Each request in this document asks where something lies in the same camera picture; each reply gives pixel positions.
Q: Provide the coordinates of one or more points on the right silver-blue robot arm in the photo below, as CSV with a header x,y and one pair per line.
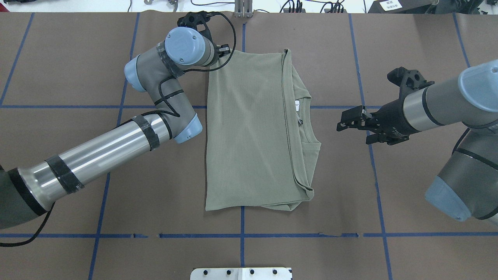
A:
x,y
466,186

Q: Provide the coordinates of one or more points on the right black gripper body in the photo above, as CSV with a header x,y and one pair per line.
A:
x,y
390,117

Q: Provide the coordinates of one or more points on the olive green long-sleeve shirt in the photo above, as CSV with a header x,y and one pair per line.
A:
x,y
257,153

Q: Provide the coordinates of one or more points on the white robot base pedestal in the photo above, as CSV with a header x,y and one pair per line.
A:
x,y
254,273

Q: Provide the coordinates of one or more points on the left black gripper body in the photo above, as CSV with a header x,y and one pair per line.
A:
x,y
223,49

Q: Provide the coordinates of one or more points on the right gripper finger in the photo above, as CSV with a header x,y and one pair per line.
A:
x,y
377,138
356,118

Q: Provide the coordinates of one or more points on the aluminium frame post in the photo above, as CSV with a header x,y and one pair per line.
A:
x,y
243,8

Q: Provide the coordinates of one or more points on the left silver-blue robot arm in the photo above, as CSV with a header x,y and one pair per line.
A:
x,y
27,193

